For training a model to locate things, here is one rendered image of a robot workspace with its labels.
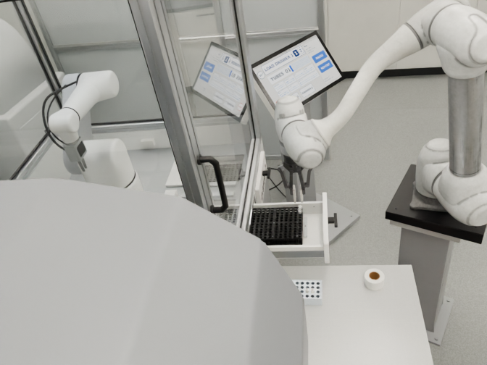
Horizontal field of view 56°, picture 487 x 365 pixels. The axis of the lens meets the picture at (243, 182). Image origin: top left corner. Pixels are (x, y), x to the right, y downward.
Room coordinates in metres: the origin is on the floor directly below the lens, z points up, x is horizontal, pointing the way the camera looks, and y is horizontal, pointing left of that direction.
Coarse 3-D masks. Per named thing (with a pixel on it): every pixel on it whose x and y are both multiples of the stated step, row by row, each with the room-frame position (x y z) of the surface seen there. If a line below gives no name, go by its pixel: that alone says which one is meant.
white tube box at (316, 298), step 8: (296, 280) 1.09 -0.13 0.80; (304, 280) 1.08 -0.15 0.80; (312, 280) 1.07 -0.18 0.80; (320, 280) 1.06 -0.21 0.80; (304, 288) 1.04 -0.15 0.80; (320, 288) 1.03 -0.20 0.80; (304, 296) 1.01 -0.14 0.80; (312, 296) 1.01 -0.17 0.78; (320, 296) 1.00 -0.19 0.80; (304, 304) 1.00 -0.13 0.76; (312, 304) 0.99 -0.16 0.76; (320, 304) 0.99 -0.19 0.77
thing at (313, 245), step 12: (264, 204) 1.43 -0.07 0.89; (276, 204) 1.41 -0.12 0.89; (288, 204) 1.40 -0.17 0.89; (300, 204) 1.39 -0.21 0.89; (312, 204) 1.38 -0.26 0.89; (312, 216) 1.37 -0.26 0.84; (312, 228) 1.30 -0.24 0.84; (312, 240) 1.23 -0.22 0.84; (276, 252) 1.17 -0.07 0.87; (288, 252) 1.16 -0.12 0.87; (300, 252) 1.15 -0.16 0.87; (312, 252) 1.14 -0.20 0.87
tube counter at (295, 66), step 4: (304, 56) 2.27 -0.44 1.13; (300, 60) 2.24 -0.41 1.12; (304, 60) 2.25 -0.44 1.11; (308, 60) 2.26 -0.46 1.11; (292, 64) 2.21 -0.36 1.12; (296, 64) 2.22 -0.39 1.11; (300, 64) 2.22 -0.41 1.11; (304, 64) 2.23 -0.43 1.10; (284, 68) 2.18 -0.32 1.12; (288, 68) 2.19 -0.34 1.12; (292, 68) 2.19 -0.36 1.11; (296, 68) 2.20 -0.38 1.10; (288, 72) 2.17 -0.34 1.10; (292, 72) 2.17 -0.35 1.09
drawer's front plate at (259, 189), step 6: (264, 156) 1.74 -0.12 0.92; (264, 162) 1.71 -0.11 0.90; (258, 168) 1.64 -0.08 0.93; (264, 168) 1.69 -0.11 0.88; (258, 174) 1.59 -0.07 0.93; (258, 180) 1.55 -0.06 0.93; (264, 180) 1.64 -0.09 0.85; (258, 186) 1.51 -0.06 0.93; (258, 192) 1.49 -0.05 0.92; (264, 192) 1.59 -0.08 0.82; (258, 198) 1.49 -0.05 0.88
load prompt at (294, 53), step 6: (300, 48) 2.30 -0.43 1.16; (288, 54) 2.25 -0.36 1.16; (294, 54) 2.26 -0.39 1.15; (300, 54) 2.27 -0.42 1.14; (276, 60) 2.20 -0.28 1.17; (282, 60) 2.21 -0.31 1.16; (288, 60) 2.22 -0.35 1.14; (264, 66) 2.15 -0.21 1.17; (270, 66) 2.16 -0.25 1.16; (276, 66) 2.17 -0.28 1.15; (282, 66) 2.18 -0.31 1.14; (270, 72) 2.13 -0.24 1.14
